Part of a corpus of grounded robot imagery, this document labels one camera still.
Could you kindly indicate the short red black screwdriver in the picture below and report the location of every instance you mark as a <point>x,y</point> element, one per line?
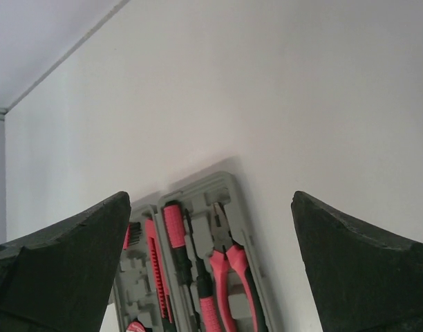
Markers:
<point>204,287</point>

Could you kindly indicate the long red black screwdriver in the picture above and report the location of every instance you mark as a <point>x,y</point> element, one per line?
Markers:
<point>176,232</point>

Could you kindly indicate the red hex key set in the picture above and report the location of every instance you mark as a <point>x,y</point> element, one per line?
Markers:
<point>133,234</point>

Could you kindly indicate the grey plastic tool case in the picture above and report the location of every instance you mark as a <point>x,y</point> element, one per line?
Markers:
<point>134,290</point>

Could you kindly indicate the black tape roll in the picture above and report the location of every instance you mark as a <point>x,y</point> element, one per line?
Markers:
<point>136,326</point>

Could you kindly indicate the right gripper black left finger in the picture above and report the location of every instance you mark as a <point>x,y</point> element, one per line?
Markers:
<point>60,277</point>

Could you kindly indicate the red black utility knife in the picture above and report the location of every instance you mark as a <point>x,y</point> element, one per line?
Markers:
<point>159,277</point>

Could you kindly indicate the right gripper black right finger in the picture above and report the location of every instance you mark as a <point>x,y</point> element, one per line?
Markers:
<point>362,277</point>

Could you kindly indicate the red black pliers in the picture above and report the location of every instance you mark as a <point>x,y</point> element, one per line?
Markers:
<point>228,256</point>

